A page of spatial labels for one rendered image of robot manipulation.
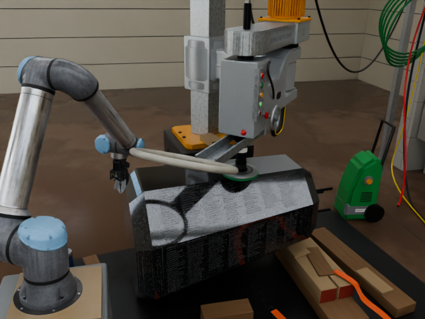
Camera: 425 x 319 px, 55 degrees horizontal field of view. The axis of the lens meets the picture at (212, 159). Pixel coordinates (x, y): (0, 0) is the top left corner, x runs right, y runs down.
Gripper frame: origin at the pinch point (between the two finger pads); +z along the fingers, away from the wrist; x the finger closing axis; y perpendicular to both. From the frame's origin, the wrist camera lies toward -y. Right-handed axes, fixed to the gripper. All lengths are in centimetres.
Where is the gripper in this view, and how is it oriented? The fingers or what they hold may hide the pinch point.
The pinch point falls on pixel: (121, 190)
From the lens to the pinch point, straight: 232.5
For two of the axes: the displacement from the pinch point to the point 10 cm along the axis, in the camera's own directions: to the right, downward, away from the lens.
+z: -0.6, 9.4, 3.3
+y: -1.5, 3.2, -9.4
